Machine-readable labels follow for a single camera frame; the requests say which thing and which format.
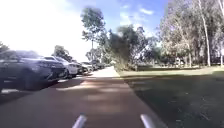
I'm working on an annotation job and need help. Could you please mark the row of parked cars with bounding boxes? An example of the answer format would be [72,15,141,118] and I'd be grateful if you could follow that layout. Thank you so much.
[71,60,111,76]

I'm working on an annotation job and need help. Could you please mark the reddish brown paved path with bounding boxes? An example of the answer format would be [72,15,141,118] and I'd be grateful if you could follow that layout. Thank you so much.
[0,65,168,128]

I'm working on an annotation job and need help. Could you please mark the white car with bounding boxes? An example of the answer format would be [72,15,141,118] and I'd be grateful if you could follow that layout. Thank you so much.
[42,55,79,79]

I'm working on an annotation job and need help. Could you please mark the tall thin tree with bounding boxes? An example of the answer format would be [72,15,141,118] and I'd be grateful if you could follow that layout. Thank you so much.
[80,6,107,64]

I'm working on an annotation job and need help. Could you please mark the tree behind cars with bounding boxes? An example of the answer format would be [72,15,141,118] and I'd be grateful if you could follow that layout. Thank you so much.
[52,44,72,63]

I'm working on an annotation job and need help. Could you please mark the robot's own part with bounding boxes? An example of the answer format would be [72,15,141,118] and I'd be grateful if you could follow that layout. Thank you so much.
[140,113,156,128]
[72,114,88,128]

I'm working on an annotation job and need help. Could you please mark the row of trees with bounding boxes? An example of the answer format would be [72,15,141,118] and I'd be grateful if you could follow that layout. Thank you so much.
[105,0,224,72]

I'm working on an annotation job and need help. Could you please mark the grass verge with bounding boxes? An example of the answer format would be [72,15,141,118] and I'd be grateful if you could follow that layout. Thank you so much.
[118,65,224,128]

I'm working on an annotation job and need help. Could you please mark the dark grey car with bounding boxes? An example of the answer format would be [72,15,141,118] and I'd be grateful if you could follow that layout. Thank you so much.
[0,50,67,93]

